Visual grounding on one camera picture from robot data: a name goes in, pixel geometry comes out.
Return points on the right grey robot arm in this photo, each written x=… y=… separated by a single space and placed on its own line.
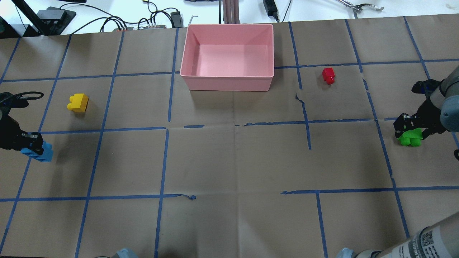
x=447 y=99

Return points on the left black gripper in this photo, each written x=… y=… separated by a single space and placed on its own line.
x=8 y=134

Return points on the aluminium frame post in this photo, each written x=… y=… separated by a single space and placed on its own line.
x=231 y=11

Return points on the black power adapter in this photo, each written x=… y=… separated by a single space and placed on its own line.
x=271 y=8

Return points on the blue toy block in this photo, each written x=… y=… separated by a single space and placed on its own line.
x=43 y=154

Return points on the green toy block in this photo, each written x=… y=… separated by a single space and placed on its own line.
x=411 y=138

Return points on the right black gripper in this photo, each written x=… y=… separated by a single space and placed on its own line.
x=427 y=111

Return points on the pink plastic box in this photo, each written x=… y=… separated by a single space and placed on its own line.
x=228 y=57

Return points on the yellow toy block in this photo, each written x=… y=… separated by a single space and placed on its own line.
x=78 y=103

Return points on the red toy block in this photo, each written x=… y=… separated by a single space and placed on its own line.
x=328 y=75

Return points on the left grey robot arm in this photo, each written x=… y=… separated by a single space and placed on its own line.
x=11 y=134

